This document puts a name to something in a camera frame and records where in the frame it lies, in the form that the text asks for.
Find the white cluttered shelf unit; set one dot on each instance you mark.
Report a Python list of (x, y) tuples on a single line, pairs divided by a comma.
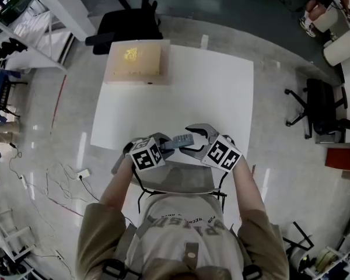
[(338, 264)]

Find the person's beige shirt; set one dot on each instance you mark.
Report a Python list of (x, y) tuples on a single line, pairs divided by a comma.
[(105, 244)]

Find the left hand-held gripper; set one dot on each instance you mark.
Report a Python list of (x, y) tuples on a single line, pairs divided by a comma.
[(147, 156)]

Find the black metal frame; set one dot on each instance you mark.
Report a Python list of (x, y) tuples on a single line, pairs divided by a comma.
[(300, 241)]

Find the grey metal box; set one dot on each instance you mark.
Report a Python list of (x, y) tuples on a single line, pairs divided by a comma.
[(329, 139)]

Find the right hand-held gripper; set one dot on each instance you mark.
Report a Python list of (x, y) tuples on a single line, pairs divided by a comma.
[(221, 153)]

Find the white shelving rack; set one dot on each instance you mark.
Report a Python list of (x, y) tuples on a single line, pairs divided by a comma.
[(32, 28)]

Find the person's left forearm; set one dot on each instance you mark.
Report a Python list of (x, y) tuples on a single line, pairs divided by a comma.
[(116, 185)]

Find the light grey chair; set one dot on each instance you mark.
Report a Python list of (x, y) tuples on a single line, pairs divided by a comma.
[(192, 176)]

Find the pink flat box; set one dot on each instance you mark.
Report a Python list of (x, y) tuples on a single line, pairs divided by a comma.
[(167, 69)]

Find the tan box with gold print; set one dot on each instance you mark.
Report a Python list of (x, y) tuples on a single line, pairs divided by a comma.
[(140, 66)]

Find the white square power socket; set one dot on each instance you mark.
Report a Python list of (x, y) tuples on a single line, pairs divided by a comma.
[(83, 174)]

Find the white wooden chair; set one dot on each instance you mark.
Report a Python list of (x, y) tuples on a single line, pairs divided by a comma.
[(8, 238)]

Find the row of black bags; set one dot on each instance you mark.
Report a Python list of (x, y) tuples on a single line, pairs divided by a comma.
[(8, 48)]

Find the grey harness with black buckles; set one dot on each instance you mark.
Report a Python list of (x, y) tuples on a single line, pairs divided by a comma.
[(191, 252)]

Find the person's right forearm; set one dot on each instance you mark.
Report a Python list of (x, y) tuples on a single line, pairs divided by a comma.
[(248, 185)]

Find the white power strip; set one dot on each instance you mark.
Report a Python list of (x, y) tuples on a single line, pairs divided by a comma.
[(59, 255), (23, 181)]

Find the light blue handheld fan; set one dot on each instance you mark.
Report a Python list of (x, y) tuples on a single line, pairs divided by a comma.
[(183, 140)]

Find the white cylindrical stool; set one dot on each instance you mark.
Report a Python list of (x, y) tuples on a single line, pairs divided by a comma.
[(339, 51), (328, 19)]

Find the red box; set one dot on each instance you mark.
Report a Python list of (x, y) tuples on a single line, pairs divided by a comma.
[(342, 159)]

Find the white square table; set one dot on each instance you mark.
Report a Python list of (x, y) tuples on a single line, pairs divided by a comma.
[(178, 98)]

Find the black office chair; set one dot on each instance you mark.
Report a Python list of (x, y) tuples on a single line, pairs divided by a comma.
[(128, 25), (321, 106)]

